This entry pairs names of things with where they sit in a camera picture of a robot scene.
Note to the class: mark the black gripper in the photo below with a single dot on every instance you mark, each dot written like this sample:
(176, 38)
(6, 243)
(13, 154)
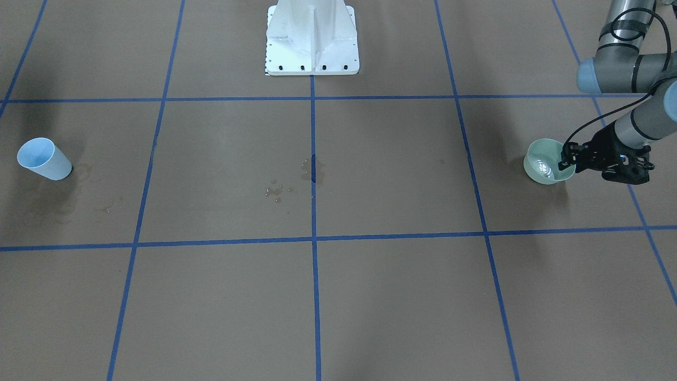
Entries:
(603, 143)

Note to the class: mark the pale green bowl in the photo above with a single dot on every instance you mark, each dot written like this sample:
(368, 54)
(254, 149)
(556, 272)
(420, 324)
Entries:
(541, 162)

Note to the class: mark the light blue plastic cup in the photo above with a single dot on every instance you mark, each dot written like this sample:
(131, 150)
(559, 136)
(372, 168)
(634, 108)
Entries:
(43, 157)

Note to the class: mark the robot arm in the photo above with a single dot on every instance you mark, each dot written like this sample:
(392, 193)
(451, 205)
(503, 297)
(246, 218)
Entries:
(635, 55)

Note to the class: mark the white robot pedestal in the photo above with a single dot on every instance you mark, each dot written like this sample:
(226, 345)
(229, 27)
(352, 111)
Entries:
(311, 38)

